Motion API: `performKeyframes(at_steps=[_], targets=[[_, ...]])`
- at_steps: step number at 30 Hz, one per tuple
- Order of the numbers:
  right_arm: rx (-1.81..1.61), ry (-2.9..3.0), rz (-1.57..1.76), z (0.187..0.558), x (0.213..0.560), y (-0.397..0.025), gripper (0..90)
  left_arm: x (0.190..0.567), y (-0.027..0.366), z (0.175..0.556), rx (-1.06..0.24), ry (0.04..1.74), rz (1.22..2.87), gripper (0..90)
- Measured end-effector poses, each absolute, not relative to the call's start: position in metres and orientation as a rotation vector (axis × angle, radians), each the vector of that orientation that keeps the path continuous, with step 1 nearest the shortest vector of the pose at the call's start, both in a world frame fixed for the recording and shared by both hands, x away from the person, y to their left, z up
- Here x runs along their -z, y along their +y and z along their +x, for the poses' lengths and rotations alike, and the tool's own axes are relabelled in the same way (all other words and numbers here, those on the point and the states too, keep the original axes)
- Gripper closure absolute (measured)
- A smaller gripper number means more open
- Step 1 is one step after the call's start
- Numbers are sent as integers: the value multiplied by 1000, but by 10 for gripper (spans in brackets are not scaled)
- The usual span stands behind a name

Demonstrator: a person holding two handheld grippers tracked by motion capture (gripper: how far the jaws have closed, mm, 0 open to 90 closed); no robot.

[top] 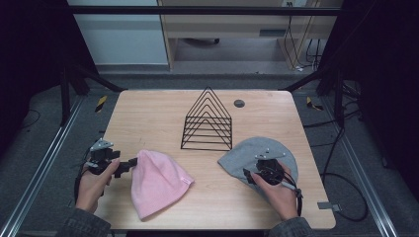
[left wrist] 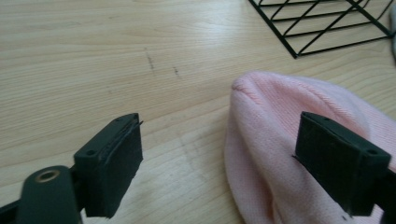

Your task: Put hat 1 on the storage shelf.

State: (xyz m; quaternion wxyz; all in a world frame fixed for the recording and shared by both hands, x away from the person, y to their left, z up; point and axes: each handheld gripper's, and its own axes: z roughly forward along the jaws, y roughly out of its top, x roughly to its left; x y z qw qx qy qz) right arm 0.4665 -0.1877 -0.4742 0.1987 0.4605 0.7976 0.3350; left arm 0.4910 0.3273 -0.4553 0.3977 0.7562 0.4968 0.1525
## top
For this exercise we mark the aluminium floor rail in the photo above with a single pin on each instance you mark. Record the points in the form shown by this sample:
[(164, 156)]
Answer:
[(42, 158), (359, 171)]

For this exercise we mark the gray metal bracket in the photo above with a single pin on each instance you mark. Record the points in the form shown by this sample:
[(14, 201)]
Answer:
[(329, 206)]

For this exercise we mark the white cabinet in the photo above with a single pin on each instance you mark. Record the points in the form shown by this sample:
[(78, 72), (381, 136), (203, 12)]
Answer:
[(122, 39)]

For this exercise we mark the person's right hand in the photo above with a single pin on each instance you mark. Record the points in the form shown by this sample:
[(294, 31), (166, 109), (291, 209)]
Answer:
[(280, 197)]

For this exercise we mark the black diagonal frame strut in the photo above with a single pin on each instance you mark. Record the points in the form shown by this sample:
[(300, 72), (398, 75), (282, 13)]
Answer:
[(306, 79), (99, 79)]

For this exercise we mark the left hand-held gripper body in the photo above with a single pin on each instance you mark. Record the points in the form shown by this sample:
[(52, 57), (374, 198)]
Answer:
[(102, 154)]

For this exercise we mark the person's left hand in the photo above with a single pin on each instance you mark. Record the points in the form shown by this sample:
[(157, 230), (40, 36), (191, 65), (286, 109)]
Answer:
[(92, 187)]

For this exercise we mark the yellow black tape strip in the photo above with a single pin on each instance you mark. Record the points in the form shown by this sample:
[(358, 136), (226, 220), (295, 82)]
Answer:
[(313, 104), (101, 103)]

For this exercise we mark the pink knit beanie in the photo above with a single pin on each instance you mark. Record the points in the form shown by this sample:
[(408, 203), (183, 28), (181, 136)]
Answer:
[(158, 184)]

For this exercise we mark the black upright frame post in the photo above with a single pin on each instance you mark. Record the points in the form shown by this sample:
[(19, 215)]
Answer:
[(65, 98)]

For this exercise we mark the gray round table grommet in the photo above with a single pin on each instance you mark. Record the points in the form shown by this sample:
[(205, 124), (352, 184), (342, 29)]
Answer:
[(239, 103)]

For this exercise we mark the light wooden desk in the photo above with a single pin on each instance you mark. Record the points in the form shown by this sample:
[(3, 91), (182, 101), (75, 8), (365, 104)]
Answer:
[(214, 29)]

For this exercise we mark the dark curtain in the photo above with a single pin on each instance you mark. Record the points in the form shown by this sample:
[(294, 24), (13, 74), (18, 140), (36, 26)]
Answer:
[(385, 65), (29, 49)]

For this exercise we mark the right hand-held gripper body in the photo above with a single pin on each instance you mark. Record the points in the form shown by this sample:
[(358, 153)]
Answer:
[(270, 169)]

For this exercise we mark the black horizontal frame bar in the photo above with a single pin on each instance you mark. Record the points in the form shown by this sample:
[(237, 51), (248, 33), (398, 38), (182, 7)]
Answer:
[(197, 10)]

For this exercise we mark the gray knit beanie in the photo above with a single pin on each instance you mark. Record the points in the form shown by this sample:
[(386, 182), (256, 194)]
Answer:
[(242, 154)]

